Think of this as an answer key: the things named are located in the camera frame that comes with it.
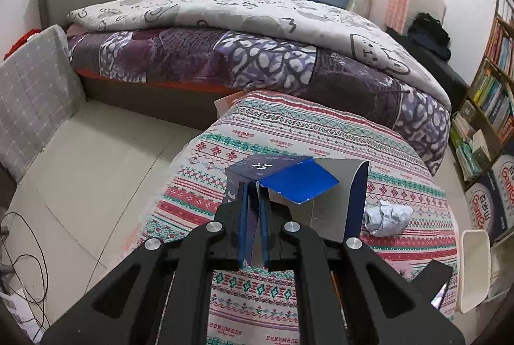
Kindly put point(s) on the blue cardboard box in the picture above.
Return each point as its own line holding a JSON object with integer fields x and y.
{"x": 297, "y": 184}

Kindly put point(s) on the purple patterned blanket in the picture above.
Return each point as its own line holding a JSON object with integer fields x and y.
{"x": 180, "y": 56}

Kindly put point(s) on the pink checked cloth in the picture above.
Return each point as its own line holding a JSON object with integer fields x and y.
{"x": 397, "y": 5}

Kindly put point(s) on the grey checked cushion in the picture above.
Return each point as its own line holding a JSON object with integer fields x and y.
{"x": 36, "y": 96}

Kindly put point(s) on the pile of black clothes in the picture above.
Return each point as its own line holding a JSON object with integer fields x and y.
{"x": 429, "y": 34}

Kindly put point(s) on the white paper sheet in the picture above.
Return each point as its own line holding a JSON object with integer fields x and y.
{"x": 16, "y": 313}

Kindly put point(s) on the patterned knit tablecloth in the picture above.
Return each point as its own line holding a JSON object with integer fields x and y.
{"x": 305, "y": 128}

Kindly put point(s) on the white cabinet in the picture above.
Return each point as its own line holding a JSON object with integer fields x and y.
{"x": 431, "y": 1}

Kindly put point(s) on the red cloth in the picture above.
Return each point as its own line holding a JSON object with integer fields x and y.
{"x": 20, "y": 42}

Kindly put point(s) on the black bench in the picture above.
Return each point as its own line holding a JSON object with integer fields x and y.
{"x": 445, "y": 76}

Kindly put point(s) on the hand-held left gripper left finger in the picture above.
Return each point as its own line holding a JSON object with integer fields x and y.
{"x": 243, "y": 224}

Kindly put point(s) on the white paper ball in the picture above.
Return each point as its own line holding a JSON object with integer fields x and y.
{"x": 385, "y": 218}

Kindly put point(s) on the row of books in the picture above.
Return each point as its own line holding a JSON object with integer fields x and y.
{"x": 494, "y": 100}

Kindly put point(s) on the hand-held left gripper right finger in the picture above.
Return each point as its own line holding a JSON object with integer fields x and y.
{"x": 265, "y": 224}

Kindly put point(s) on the printed cardboard box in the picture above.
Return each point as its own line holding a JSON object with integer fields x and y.
{"x": 494, "y": 196}

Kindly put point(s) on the white plastic bin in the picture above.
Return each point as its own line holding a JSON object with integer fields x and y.
{"x": 476, "y": 268}

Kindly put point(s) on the wooden bookshelf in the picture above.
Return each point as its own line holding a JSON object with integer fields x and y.
{"x": 482, "y": 76}

